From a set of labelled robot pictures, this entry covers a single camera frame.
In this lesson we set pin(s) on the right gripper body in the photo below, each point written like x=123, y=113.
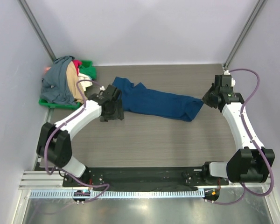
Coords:
x=209, y=98

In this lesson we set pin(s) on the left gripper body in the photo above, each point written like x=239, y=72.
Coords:
x=115, y=111

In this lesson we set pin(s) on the blue t shirt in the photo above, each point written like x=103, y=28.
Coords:
x=139, y=99

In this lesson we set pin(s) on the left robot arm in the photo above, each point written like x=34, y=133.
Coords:
x=54, y=144

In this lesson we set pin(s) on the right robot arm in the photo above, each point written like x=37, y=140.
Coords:
x=251, y=162

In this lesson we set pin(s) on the cream white t shirt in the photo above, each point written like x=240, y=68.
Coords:
x=86, y=81

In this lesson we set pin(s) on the green t shirt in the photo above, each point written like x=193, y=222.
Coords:
x=89, y=71

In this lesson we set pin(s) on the tan beige t shirt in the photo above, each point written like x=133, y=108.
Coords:
x=72, y=79

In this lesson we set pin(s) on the pink red t shirt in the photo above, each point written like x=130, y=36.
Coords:
x=77, y=64

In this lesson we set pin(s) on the grey t shirt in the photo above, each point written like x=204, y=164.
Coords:
x=54, y=83

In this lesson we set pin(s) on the green plastic bin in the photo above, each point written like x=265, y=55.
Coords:
x=74, y=106

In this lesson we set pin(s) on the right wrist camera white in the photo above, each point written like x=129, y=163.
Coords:
x=229, y=81

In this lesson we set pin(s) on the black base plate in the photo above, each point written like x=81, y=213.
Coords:
x=152, y=179

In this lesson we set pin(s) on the right frame post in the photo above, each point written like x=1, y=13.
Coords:
x=244, y=32

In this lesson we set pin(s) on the frame post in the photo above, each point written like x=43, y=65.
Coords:
x=244, y=32
x=36, y=27

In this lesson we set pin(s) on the slotted cable duct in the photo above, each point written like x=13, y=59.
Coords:
x=75, y=194

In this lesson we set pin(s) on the aluminium rail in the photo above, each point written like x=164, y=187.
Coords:
x=40, y=180

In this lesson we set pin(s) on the left frame post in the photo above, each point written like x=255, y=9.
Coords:
x=36, y=27

